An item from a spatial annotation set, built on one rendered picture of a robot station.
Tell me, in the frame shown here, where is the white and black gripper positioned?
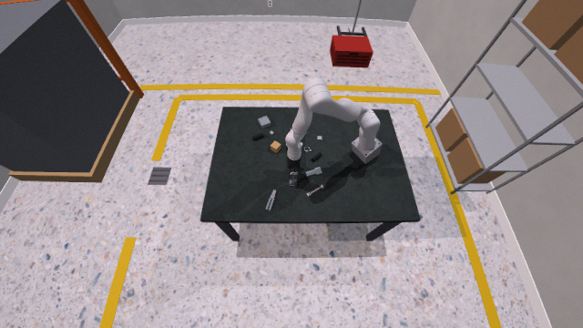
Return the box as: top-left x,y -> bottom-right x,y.
287,151 -> 302,169

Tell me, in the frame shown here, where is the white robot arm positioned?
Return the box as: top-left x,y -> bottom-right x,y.
285,77 -> 380,155

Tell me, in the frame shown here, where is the small tan box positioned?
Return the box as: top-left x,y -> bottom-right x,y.
271,141 -> 281,153

